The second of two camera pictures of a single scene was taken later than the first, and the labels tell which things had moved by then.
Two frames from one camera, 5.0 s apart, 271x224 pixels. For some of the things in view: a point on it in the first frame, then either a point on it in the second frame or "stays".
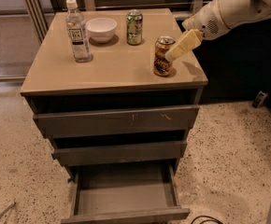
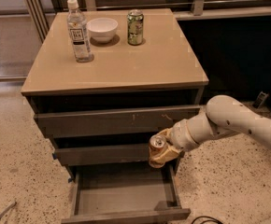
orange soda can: (162, 66) → (156, 144)
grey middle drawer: (108, 154) stays
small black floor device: (260, 99) stays
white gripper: (206, 22) → (181, 136)
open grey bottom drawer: (131, 192) stays
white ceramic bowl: (101, 29) stays
